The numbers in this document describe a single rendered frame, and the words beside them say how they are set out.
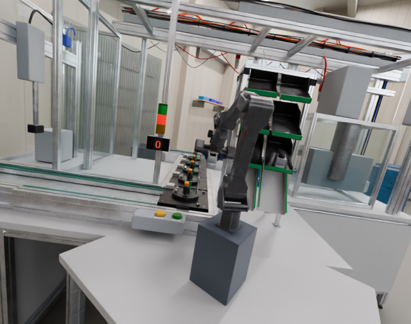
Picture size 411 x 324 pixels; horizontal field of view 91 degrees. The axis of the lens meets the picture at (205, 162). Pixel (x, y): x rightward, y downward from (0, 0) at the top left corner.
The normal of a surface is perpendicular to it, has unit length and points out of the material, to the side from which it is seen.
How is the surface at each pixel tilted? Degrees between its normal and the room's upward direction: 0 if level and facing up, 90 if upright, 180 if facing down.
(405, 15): 90
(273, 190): 45
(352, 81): 90
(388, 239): 90
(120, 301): 0
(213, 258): 90
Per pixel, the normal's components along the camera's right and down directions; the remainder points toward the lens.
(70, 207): 0.00, 0.21
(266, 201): 0.00, -0.56
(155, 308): 0.15, -0.97
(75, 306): 0.80, 0.25
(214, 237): -0.58, 0.07
